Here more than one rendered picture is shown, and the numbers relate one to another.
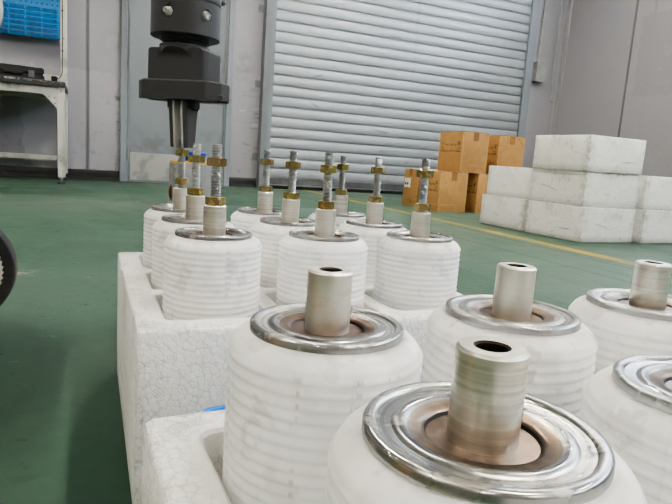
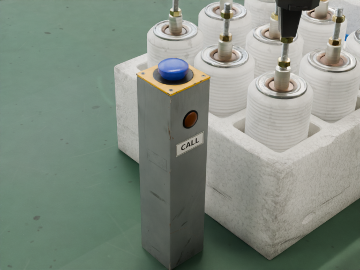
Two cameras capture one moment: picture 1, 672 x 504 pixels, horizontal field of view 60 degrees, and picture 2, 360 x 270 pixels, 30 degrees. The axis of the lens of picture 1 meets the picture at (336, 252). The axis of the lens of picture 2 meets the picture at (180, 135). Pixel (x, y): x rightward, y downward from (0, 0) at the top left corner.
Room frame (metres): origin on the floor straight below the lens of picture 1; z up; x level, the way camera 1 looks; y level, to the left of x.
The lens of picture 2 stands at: (1.20, 0.97, 0.75)
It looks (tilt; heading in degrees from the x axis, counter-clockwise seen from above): 35 degrees down; 252
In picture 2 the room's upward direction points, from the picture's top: 1 degrees clockwise
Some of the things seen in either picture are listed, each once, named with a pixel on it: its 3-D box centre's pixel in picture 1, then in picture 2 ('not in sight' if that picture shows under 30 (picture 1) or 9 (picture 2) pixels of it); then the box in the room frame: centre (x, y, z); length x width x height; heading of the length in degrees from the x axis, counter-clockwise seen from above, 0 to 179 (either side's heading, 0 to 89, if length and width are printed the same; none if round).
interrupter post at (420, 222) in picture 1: (420, 226); not in sight; (0.66, -0.09, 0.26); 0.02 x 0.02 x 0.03
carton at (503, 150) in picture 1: (499, 155); not in sight; (4.68, -1.24, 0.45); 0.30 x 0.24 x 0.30; 21
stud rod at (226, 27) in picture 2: (266, 176); (226, 26); (0.83, 0.11, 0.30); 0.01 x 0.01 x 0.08
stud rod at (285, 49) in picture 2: (181, 168); (285, 51); (0.79, 0.22, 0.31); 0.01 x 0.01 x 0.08
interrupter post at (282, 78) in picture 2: (181, 200); (282, 77); (0.79, 0.22, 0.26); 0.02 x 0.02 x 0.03
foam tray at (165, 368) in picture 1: (283, 345); (267, 115); (0.73, 0.06, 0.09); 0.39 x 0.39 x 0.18; 23
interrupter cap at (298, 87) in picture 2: (180, 209); (281, 85); (0.79, 0.22, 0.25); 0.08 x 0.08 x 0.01
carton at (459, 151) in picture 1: (462, 152); not in sight; (4.52, -0.92, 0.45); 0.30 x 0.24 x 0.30; 25
